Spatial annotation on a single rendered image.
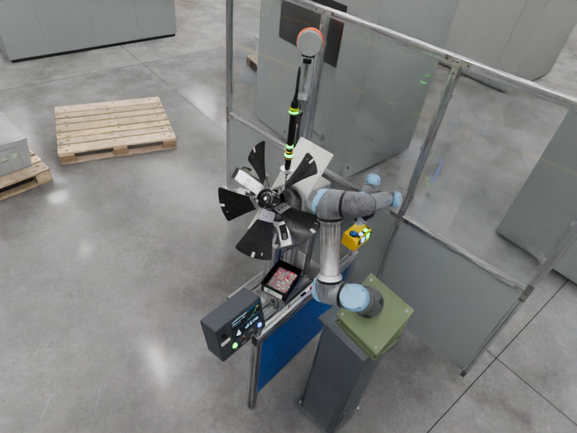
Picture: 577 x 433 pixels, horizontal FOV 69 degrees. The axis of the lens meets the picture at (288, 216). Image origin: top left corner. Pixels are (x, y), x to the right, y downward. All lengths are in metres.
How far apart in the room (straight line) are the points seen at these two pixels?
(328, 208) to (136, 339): 1.99
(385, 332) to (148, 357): 1.79
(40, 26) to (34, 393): 5.31
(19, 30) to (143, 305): 4.85
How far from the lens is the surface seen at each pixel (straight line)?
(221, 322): 1.82
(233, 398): 3.04
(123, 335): 3.36
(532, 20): 7.60
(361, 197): 1.76
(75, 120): 5.44
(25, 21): 7.27
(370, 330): 2.06
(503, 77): 2.29
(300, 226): 2.32
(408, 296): 3.23
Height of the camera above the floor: 2.78
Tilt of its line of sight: 42 degrees down
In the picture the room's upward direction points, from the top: 8 degrees clockwise
